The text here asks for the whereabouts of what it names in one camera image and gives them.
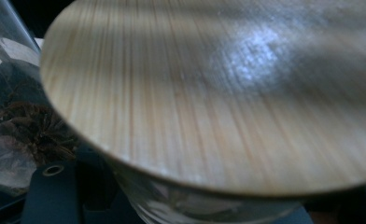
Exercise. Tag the short glass jar wooden lid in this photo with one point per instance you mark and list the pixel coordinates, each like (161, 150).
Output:
(22, 130)

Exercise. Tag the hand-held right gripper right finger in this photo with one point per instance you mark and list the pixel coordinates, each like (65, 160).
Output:
(298, 216)

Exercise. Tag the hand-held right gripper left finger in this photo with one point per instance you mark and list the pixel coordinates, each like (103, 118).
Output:
(52, 199)

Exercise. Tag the tall glass jar wooden lid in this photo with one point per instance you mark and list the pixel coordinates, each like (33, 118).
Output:
(203, 109)

